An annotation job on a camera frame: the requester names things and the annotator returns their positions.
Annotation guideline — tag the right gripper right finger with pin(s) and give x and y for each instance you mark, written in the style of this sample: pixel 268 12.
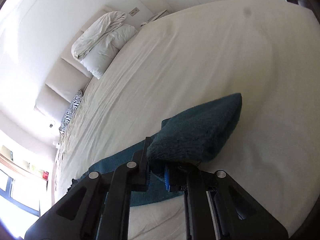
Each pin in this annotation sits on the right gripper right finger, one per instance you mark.
pixel 167 179

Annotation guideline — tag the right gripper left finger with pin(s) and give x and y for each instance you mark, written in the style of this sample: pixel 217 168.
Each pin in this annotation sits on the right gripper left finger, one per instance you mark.
pixel 143 164

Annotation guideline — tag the dark green knit sweater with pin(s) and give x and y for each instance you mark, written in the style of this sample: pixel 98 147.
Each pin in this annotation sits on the dark green knit sweater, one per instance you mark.
pixel 197 134

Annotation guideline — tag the red storage box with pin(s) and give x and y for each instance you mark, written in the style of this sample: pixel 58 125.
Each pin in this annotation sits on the red storage box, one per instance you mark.
pixel 45 175

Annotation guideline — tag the zebra print pillow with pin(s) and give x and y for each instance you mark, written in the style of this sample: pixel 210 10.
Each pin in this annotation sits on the zebra print pillow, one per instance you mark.
pixel 70 111

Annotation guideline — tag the black framed window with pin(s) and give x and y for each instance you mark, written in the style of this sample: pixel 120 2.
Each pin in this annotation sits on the black framed window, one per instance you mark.
pixel 22 193

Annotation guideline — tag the beige padded headboard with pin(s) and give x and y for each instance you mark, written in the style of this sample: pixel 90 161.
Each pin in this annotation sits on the beige padded headboard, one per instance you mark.
pixel 66 77

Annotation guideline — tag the folded white duvet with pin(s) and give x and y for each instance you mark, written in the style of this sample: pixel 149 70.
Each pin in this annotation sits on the folded white duvet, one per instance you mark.
pixel 97 47

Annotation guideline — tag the beige bed with sheet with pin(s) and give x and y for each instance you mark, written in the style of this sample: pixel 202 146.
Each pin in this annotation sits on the beige bed with sheet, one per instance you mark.
pixel 266 50

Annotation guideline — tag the white nightstand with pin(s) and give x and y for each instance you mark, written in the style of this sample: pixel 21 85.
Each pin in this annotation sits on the white nightstand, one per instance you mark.
pixel 155 17

